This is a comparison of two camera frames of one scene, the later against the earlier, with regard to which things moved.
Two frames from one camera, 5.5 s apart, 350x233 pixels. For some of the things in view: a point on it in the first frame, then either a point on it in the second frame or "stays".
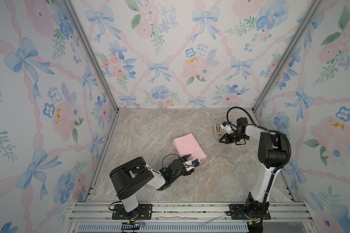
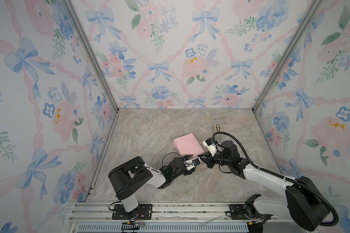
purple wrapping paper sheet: (186, 145) stays
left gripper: (182, 159) stays
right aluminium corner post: (311, 12) stays
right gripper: (227, 141) → (208, 159)
